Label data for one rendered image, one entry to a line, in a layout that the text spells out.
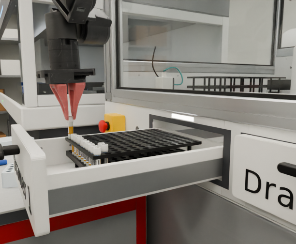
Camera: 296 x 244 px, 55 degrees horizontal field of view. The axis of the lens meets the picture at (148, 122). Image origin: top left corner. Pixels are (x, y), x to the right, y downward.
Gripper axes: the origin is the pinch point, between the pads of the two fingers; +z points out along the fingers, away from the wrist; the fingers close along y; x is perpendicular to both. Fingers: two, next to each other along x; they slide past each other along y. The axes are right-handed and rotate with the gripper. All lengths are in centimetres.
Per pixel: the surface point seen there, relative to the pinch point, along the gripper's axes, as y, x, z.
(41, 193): -9.1, -21.3, 6.7
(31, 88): 1, 74, -4
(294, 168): 19.0, -36.1, 5.1
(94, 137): 4.3, -0.9, 5.1
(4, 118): -8, 408, 45
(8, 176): -12.4, 16.6, 15.2
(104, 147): 2.1, -13.6, 4.3
